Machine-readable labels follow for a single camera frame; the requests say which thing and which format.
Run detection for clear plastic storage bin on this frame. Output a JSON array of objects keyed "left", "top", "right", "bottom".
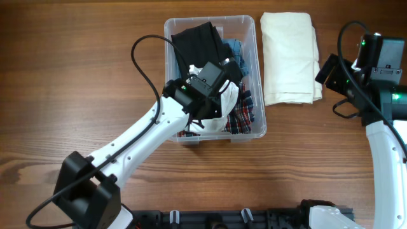
[{"left": 164, "top": 15, "right": 267, "bottom": 144}]

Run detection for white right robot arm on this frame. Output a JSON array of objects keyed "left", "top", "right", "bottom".
[{"left": 315, "top": 54, "right": 406, "bottom": 228}]

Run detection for cream cloth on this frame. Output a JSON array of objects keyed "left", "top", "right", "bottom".
[{"left": 260, "top": 12, "right": 322, "bottom": 106}]

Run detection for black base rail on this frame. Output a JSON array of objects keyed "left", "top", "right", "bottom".
[{"left": 129, "top": 207, "right": 310, "bottom": 229}]

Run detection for black garment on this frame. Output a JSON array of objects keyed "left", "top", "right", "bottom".
[{"left": 171, "top": 22, "right": 243, "bottom": 86}]

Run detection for blue denim jeans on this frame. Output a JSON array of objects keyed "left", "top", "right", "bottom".
[{"left": 223, "top": 39, "right": 249, "bottom": 76}]

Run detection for white printed t-shirt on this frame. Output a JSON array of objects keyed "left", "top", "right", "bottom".
[{"left": 185, "top": 79, "right": 239, "bottom": 134}]

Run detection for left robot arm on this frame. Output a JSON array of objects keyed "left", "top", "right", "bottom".
[{"left": 53, "top": 77, "right": 231, "bottom": 228}]

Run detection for red navy plaid shirt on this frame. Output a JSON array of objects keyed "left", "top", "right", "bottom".
[{"left": 177, "top": 82, "right": 254, "bottom": 137}]

